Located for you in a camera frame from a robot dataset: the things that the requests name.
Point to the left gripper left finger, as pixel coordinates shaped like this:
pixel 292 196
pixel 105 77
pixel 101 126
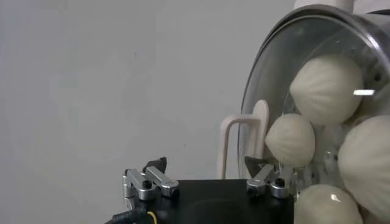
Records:
pixel 158 181

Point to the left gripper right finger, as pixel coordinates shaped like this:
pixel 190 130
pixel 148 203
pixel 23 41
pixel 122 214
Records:
pixel 265 181

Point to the white steamed baozi bun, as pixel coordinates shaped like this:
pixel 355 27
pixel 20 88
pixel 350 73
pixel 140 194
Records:
pixel 326 88
pixel 289 140
pixel 365 164
pixel 326 207

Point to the stainless steel steamer basket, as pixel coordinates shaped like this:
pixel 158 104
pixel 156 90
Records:
pixel 377 33

